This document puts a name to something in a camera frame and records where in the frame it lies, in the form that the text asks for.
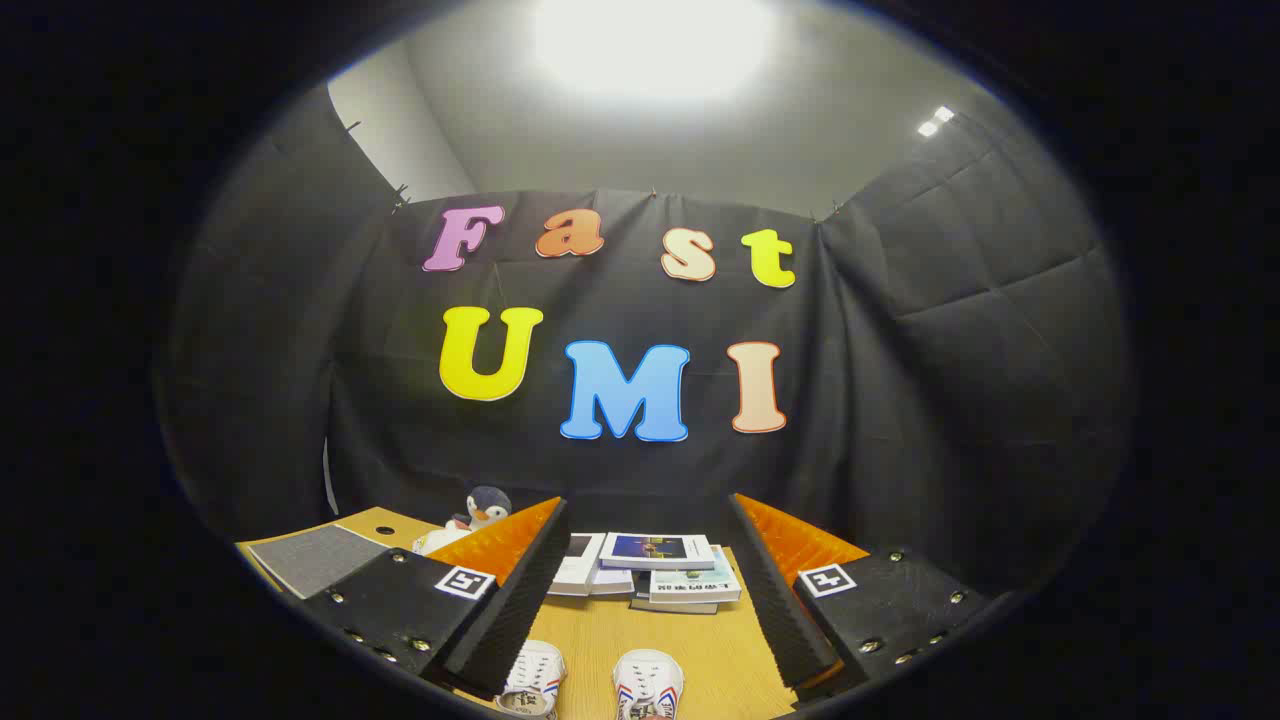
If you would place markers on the penguin plush toy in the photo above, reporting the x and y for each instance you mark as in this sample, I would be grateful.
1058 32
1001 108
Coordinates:
488 505

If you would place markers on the small ceiling light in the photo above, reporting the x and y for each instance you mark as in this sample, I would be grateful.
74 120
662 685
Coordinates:
935 120

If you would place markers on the grey fabric storage box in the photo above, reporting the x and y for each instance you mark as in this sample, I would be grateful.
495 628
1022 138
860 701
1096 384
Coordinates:
315 560

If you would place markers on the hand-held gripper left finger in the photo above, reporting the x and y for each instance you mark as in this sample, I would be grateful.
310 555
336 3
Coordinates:
520 610

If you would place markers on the white striped canvas shoe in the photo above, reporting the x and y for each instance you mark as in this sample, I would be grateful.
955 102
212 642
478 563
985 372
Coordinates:
530 680
648 685

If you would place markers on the large ceiling light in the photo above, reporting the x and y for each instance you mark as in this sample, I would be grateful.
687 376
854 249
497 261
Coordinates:
650 45

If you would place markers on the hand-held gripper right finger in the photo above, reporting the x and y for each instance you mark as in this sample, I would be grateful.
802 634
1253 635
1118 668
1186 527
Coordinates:
775 600

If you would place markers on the dark grey book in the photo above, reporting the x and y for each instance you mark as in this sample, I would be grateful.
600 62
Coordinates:
675 607

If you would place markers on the pale teal cover book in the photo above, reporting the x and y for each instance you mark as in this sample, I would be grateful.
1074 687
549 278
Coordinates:
697 586

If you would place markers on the plain white book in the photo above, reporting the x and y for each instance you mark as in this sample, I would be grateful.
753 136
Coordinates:
612 581

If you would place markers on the book with blue photo cover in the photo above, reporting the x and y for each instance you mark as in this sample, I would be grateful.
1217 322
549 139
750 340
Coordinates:
655 550

